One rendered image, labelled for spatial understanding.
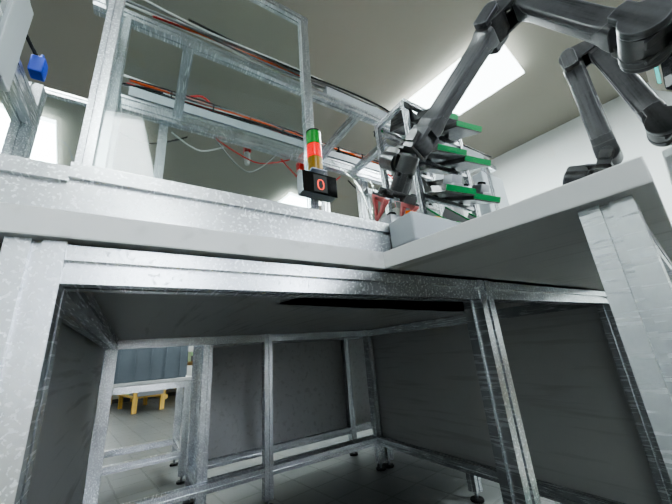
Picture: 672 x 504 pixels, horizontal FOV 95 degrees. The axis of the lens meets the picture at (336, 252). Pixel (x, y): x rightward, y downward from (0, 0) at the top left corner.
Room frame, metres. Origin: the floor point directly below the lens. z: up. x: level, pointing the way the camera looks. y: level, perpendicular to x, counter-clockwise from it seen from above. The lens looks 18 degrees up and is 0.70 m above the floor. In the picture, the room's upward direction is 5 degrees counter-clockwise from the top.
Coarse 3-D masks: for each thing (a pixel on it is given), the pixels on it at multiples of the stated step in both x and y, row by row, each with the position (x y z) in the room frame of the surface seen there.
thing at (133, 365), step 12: (144, 348) 2.11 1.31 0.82; (156, 348) 2.14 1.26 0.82; (168, 348) 2.18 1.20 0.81; (180, 348) 2.22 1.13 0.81; (120, 360) 2.04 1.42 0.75; (132, 360) 2.07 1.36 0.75; (144, 360) 2.11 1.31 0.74; (156, 360) 2.15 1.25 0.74; (168, 360) 2.19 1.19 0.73; (180, 360) 2.22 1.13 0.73; (120, 372) 2.04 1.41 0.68; (132, 372) 2.08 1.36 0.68; (144, 372) 2.11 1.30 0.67; (156, 372) 2.15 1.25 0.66; (168, 372) 2.19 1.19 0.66; (180, 372) 2.23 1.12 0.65
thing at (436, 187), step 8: (424, 184) 1.02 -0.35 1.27; (432, 184) 1.15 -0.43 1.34; (440, 184) 1.11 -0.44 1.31; (448, 184) 0.92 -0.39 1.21; (424, 192) 1.02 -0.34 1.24; (432, 192) 0.99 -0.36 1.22; (440, 192) 0.97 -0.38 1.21; (448, 192) 0.95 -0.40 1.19; (456, 192) 0.94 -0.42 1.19; (464, 192) 0.96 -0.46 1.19; (472, 192) 0.97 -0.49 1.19
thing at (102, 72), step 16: (112, 0) 0.56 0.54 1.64; (272, 0) 0.81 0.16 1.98; (112, 16) 0.57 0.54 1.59; (288, 16) 0.86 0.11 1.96; (112, 32) 0.57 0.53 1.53; (112, 48) 0.58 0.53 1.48; (96, 64) 0.56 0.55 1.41; (112, 64) 0.59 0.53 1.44; (96, 80) 0.57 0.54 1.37; (96, 96) 0.57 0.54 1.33; (96, 112) 0.57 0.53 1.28; (96, 128) 0.58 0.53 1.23; (80, 144) 0.56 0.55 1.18; (96, 144) 0.58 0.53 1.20; (80, 160) 0.57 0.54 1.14
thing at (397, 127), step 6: (396, 114) 1.10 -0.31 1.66; (414, 114) 1.00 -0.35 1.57; (420, 114) 0.97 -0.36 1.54; (456, 114) 0.97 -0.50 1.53; (396, 120) 1.11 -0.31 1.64; (402, 120) 1.07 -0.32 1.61; (414, 120) 1.01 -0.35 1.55; (450, 120) 0.98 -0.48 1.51; (456, 120) 0.98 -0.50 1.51; (390, 126) 1.15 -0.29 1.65; (396, 126) 1.11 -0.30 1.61; (402, 126) 1.08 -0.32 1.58; (396, 132) 1.16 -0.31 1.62; (402, 132) 1.15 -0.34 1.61
